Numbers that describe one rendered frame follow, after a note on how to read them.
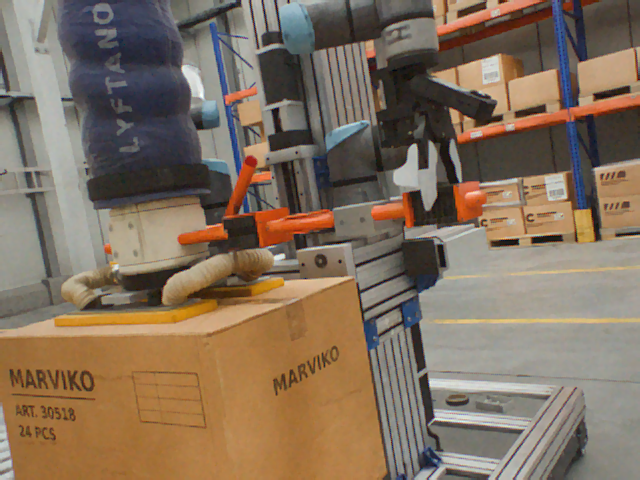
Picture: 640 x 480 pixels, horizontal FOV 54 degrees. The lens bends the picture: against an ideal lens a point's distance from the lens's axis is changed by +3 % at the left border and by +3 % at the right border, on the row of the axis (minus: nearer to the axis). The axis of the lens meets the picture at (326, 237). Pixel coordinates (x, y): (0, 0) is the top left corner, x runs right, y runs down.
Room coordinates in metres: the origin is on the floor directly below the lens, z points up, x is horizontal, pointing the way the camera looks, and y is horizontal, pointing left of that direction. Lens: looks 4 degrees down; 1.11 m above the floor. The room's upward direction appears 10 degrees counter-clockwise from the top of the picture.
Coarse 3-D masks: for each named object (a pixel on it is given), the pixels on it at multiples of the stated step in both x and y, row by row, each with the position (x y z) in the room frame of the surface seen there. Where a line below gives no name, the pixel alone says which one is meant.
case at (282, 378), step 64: (192, 320) 0.99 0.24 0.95; (256, 320) 0.94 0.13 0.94; (320, 320) 1.08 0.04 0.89; (0, 384) 1.20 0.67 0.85; (64, 384) 1.08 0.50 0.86; (128, 384) 0.98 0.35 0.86; (192, 384) 0.90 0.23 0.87; (256, 384) 0.92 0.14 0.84; (320, 384) 1.05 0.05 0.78; (64, 448) 1.10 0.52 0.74; (128, 448) 1.00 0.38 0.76; (192, 448) 0.91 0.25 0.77; (256, 448) 0.90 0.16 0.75; (320, 448) 1.03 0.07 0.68
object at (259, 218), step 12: (240, 216) 1.08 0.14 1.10; (252, 216) 1.00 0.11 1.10; (264, 216) 1.01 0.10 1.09; (276, 216) 1.04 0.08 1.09; (228, 228) 1.03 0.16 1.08; (240, 228) 1.03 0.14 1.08; (252, 228) 1.01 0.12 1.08; (264, 228) 1.01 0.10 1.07; (228, 240) 1.03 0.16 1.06; (240, 240) 1.02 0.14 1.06; (252, 240) 1.00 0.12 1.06; (264, 240) 1.00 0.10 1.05; (276, 240) 1.03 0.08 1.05; (288, 240) 1.06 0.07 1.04
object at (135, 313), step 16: (112, 304) 1.16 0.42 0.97; (128, 304) 1.15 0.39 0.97; (144, 304) 1.11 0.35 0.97; (160, 304) 1.07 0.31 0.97; (192, 304) 1.04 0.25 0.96; (208, 304) 1.05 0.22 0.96; (64, 320) 1.16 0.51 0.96; (80, 320) 1.13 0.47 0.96; (96, 320) 1.10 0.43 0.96; (112, 320) 1.08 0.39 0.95; (128, 320) 1.05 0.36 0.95; (144, 320) 1.03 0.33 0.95; (160, 320) 1.00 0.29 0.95; (176, 320) 0.99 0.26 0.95
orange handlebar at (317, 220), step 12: (480, 192) 0.82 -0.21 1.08; (396, 204) 0.87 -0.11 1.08; (468, 204) 0.81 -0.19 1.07; (480, 204) 0.82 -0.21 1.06; (288, 216) 0.98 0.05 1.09; (300, 216) 0.97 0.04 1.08; (312, 216) 0.96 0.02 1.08; (324, 216) 0.94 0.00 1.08; (372, 216) 0.89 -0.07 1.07; (384, 216) 0.88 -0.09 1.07; (396, 216) 0.87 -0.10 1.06; (216, 228) 1.14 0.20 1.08; (276, 228) 0.99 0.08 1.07; (288, 228) 0.98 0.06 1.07; (300, 228) 0.97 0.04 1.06; (312, 228) 0.96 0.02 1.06; (324, 228) 0.99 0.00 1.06; (180, 240) 1.13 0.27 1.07; (192, 240) 1.11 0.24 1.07; (204, 240) 1.10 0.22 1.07; (216, 240) 1.09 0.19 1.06; (108, 252) 1.25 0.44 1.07
